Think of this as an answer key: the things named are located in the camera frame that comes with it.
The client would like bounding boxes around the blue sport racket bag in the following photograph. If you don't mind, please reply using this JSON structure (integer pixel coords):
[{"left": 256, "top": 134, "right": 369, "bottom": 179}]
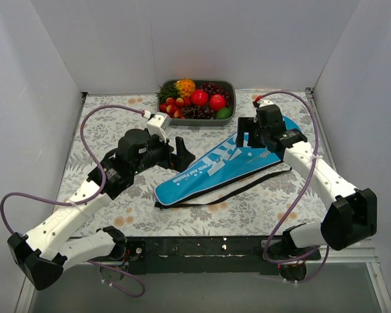
[{"left": 154, "top": 134, "right": 288, "bottom": 209}]

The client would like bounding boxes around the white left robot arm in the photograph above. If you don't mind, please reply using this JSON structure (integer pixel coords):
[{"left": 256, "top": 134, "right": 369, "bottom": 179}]
[{"left": 7, "top": 128, "right": 195, "bottom": 290}]

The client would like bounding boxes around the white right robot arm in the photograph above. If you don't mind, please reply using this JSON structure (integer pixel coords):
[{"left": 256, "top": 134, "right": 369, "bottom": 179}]
[{"left": 236, "top": 104, "right": 377, "bottom": 259}]

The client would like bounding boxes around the green lime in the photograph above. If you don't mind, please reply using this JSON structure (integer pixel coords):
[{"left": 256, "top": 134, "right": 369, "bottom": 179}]
[{"left": 216, "top": 108, "right": 233, "bottom": 120}]

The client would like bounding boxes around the red apple right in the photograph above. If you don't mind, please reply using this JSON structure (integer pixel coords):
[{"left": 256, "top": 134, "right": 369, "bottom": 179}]
[{"left": 209, "top": 94, "right": 227, "bottom": 112}]

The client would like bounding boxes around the red apple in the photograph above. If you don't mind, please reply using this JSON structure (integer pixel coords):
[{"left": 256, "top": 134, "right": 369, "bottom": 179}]
[
  {"left": 209, "top": 94, "right": 227, "bottom": 112},
  {"left": 190, "top": 89, "right": 209, "bottom": 106}
]

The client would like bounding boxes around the dark grape bunch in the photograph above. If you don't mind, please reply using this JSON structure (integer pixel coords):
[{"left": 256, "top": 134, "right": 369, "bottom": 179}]
[{"left": 186, "top": 82, "right": 233, "bottom": 120}]

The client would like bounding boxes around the small red peaches cluster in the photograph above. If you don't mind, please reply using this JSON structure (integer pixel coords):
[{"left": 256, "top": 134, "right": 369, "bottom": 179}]
[{"left": 159, "top": 97, "right": 191, "bottom": 119}]

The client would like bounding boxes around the red apple left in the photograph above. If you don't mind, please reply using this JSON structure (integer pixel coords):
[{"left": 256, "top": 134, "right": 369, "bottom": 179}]
[{"left": 190, "top": 89, "right": 209, "bottom": 106}]

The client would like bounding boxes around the floral table mat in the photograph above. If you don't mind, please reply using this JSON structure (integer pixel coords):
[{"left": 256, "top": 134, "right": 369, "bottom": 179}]
[{"left": 58, "top": 94, "right": 326, "bottom": 237}]

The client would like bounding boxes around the orange toy pineapple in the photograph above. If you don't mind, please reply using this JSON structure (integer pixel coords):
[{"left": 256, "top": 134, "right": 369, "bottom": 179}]
[{"left": 175, "top": 78, "right": 196, "bottom": 98}]

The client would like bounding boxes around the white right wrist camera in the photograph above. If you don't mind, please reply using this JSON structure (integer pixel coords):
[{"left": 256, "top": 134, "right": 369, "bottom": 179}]
[{"left": 253, "top": 95, "right": 274, "bottom": 109}]

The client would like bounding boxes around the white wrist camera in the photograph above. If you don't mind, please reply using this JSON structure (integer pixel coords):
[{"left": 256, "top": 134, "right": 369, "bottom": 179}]
[
  {"left": 143, "top": 110, "right": 171, "bottom": 142},
  {"left": 253, "top": 95, "right": 274, "bottom": 109}
]

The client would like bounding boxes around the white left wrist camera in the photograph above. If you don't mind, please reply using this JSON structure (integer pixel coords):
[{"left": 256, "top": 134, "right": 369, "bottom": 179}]
[{"left": 143, "top": 110, "right": 171, "bottom": 142}]

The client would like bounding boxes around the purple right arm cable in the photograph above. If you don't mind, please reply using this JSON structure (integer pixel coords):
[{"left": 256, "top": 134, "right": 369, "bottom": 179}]
[{"left": 252, "top": 90, "right": 330, "bottom": 284}]

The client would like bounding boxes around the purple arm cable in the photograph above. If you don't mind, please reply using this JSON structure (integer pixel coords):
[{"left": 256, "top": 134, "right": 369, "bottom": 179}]
[
  {"left": 0, "top": 104, "right": 151, "bottom": 298},
  {"left": 252, "top": 90, "right": 330, "bottom": 284}
]

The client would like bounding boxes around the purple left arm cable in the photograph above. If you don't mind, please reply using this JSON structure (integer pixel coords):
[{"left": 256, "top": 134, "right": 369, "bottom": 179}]
[{"left": 0, "top": 104, "right": 151, "bottom": 298}]

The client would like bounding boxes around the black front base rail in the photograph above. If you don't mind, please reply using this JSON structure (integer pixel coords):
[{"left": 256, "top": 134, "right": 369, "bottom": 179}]
[{"left": 87, "top": 235, "right": 322, "bottom": 276}]

